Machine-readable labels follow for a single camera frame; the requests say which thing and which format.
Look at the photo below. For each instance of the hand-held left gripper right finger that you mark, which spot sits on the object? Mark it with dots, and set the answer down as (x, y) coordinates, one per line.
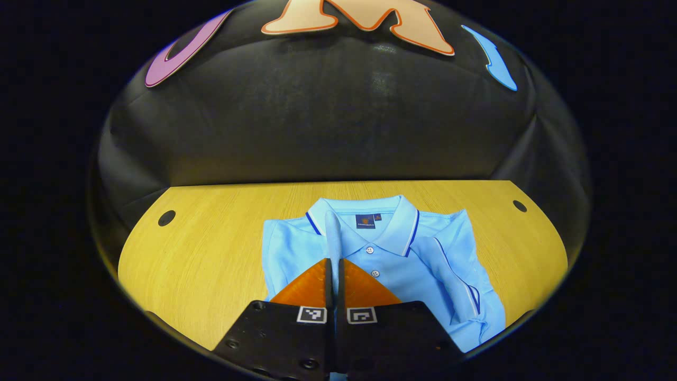
(391, 338)

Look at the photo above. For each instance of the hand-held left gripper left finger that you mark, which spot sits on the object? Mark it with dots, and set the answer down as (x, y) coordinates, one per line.
(280, 338)

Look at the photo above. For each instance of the light blue polo T-shirt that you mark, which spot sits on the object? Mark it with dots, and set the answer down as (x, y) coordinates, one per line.
(423, 275)

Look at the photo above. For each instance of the black round table grommet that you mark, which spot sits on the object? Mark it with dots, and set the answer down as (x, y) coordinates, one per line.
(520, 206)
(166, 217)

